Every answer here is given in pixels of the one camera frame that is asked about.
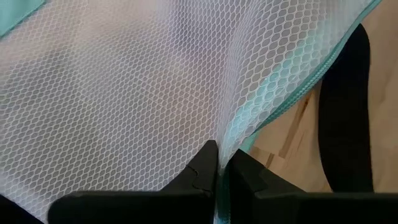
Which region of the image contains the white mesh pouch teal trim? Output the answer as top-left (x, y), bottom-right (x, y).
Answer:
top-left (0, 0), bottom-right (383, 224)

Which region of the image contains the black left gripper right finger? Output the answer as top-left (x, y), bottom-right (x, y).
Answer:
top-left (229, 148), bottom-right (398, 224)

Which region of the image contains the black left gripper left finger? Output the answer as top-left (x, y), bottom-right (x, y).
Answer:
top-left (48, 139), bottom-right (219, 224)

